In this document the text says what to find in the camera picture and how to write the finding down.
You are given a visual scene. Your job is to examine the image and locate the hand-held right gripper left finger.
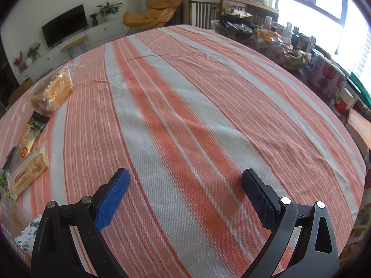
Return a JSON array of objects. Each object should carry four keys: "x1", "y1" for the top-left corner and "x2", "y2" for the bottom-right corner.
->
[{"x1": 30, "y1": 167, "x2": 130, "y2": 278}]

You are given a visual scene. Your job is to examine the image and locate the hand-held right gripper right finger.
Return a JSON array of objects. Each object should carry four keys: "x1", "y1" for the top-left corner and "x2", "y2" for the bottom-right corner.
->
[{"x1": 241, "y1": 168, "x2": 339, "y2": 278}]

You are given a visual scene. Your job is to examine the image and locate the beige cake packet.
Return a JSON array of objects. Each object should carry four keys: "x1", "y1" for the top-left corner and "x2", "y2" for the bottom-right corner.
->
[{"x1": 6, "y1": 142, "x2": 50, "y2": 200}]

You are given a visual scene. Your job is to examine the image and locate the long gummy candy packet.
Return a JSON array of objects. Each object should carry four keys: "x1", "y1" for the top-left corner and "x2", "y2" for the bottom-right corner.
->
[{"x1": 18, "y1": 111, "x2": 50, "y2": 158}]

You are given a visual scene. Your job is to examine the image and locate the dark chocolate bar packet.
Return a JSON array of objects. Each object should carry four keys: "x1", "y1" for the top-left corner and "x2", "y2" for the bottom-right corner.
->
[{"x1": 0, "y1": 147, "x2": 19, "y2": 180}]

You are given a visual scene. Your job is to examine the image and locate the bread loaf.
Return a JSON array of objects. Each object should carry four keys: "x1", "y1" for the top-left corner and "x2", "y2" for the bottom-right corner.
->
[{"x1": 30, "y1": 64, "x2": 84, "y2": 115}]

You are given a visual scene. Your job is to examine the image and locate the blue floral white packet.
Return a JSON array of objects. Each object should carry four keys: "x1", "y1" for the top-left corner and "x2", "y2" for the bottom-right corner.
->
[{"x1": 14, "y1": 214, "x2": 42, "y2": 255}]

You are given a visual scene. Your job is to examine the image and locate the clear plastic bag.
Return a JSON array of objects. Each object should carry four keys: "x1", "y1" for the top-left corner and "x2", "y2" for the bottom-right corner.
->
[{"x1": 0, "y1": 191, "x2": 38, "y2": 238}]

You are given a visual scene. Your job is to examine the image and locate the floral cloth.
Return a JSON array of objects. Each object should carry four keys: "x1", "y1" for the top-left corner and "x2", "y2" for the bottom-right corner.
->
[{"x1": 339, "y1": 203, "x2": 371, "y2": 267}]

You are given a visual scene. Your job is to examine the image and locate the green snack packet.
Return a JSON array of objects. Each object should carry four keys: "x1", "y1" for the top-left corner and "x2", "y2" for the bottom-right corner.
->
[{"x1": 0, "y1": 169, "x2": 9, "y2": 197}]

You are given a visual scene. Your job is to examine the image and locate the orange grey striped tablecloth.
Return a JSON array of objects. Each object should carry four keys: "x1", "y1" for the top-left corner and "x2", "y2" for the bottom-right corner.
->
[{"x1": 0, "y1": 25, "x2": 366, "y2": 278}]

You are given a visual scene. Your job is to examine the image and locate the orange book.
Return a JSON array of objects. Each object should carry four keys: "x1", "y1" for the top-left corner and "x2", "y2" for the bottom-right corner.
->
[{"x1": 345, "y1": 108, "x2": 371, "y2": 157}]

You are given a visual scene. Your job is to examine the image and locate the white jar with red label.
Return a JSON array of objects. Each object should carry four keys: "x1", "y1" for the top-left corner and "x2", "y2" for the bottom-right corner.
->
[{"x1": 333, "y1": 88, "x2": 361, "y2": 116}]

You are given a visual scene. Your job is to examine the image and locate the red white cartons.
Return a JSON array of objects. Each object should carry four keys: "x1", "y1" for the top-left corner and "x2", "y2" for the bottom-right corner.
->
[{"x1": 322, "y1": 64, "x2": 345, "y2": 97}]

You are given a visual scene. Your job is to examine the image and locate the cardboard box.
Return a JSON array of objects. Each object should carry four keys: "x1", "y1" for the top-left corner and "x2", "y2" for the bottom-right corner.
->
[{"x1": 9, "y1": 77, "x2": 34, "y2": 105}]

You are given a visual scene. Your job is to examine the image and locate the patterned snack basket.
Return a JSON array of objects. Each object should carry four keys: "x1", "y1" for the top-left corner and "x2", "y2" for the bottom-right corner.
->
[{"x1": 267, "y1": 45, "x2": 312, "y2": 70}]

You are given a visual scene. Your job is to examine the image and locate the dark display cabinet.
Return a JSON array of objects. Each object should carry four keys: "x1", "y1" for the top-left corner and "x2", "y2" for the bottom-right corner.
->
[{"x1": 0, "y1": 55, "x2": 18, "y2": 107}]

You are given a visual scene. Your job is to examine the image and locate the basket of orange packets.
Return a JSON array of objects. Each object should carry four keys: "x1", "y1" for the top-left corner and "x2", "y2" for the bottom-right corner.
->
[{"x1": 252, "y1": 30, "x2": 286, "y2": 47}]

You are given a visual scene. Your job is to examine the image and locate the wooden stool with metal legs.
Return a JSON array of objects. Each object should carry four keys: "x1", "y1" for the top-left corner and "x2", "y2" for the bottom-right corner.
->
[{"x1": 61, "y1": 35, "x2": 89, "y2": 58}]

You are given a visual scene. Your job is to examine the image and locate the red flowers in vase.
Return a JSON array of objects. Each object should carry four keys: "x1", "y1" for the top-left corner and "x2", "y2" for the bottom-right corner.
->
[{"x1": 13, "y1": 51, "x2": 25, "y2": 71}]

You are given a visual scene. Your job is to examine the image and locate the bushy potted plant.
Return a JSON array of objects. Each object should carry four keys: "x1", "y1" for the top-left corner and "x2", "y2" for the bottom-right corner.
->
[{"x1": 27, "y1": 42, "x2": 41, "y2": 61}]

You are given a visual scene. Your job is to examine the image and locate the white television cabinet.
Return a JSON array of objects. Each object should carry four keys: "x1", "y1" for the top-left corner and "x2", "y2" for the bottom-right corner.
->
[{"x1": 14, "y1": 18, "x2": 126, "y2": 77}]

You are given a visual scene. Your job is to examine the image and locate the black television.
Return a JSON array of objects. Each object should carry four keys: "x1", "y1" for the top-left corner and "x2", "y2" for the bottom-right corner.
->
[{"x1": 41, "y1": 4, "x2": 89, "y2": 49}]

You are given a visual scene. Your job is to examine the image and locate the large leafy potted plant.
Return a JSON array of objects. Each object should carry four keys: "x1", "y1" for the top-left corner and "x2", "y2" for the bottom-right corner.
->
[{"x1": 96, "y1": 2, "x2": 124, "y2": 22}]

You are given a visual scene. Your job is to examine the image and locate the wooden side table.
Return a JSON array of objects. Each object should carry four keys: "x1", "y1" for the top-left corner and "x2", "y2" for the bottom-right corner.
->
[{"x1": 222, "y1": 0, "x2": 280, "y2": 25}]

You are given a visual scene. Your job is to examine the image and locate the orange lounge chair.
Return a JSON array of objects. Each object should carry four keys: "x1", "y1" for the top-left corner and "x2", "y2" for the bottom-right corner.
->
[{"x1": 122, "y1": 0, "x2": 184, "y2": 35}]

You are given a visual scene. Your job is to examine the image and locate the dark wire basket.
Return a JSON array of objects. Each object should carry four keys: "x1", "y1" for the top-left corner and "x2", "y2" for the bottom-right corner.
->
[{"x1": 211, "y1": 16, "x2": 256, "y2": 39}]

